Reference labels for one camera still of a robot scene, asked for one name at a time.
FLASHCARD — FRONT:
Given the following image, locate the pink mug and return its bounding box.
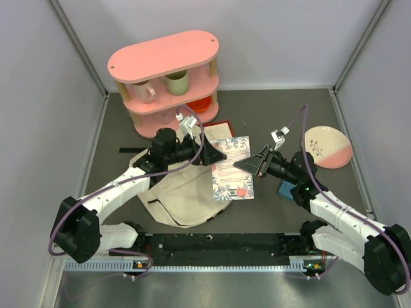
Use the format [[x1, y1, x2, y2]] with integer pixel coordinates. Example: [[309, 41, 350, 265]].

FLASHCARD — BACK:
[[132, 80, 157, 104]]

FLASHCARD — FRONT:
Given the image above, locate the cream canvas backpack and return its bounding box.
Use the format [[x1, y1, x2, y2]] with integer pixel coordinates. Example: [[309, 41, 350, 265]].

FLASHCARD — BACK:
[[137, 165, 231, 228]]

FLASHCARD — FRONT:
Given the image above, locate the red-bordered white book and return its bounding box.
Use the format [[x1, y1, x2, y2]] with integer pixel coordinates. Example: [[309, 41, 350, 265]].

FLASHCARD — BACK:
[[204, 121, 233, 142]]

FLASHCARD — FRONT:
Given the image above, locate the pink three-tier shelf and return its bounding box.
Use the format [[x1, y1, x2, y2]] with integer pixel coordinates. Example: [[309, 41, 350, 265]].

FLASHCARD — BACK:
[[107, 30, 220, 139]]

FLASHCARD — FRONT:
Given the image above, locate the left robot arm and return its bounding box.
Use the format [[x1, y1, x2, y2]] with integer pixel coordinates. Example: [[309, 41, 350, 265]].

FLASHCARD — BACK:
[[48, 128, 227, 263]]

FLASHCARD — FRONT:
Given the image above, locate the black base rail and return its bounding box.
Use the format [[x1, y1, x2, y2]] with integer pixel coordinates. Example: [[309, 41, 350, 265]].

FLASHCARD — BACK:
[[128, 232, 328, 268]]

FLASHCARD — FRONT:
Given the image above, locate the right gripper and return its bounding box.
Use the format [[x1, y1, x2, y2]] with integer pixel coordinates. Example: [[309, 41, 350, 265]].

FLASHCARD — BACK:
[[234, 145, 301, 185]]

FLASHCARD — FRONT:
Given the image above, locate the floral white book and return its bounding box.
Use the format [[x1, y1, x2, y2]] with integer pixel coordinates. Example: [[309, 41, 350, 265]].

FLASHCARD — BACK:
[[211, 136, 254, 201]]

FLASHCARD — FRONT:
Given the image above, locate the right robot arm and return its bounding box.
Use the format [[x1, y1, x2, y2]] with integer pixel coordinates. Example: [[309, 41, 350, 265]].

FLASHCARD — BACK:
[[234, 146, 410, 295]]

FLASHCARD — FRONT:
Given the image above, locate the green mug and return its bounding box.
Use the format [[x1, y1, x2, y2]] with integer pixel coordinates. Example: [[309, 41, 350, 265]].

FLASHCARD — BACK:
[[159, 70, 189, 96]]

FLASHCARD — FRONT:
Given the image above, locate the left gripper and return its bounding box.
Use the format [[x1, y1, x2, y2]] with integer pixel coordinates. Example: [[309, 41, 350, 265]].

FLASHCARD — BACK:
[[164, 133, 225, 166]]

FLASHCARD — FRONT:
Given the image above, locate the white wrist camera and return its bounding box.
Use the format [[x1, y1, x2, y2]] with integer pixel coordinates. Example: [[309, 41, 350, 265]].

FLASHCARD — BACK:
[[176, 113, 197, 138], [271, 126, 290, 151]]

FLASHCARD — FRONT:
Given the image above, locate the clear glass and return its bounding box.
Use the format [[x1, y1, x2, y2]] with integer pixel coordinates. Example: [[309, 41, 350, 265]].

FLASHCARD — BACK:
[[156, 109, 173, 125]]

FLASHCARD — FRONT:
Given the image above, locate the orange bowl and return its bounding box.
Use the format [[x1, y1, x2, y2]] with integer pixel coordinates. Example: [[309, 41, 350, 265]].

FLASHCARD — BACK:
[[186, 96, 212, 114]]

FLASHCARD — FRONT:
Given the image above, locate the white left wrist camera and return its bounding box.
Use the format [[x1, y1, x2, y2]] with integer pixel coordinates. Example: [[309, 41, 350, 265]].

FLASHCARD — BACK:
[[176, 113, 197, 138]]

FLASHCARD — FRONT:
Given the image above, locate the grey cable duct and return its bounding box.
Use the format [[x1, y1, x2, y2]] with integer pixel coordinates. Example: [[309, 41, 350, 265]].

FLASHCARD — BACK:
[[64, 255, 326, 274]]

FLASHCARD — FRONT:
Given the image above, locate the cream and pink plate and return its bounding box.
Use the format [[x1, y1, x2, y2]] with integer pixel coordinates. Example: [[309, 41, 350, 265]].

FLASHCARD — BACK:
[[302, 126, 353, 169]]

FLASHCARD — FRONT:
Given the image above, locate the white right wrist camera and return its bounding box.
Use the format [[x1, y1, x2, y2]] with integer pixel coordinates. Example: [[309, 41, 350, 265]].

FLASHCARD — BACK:
[[271, 126, 290, 151]]

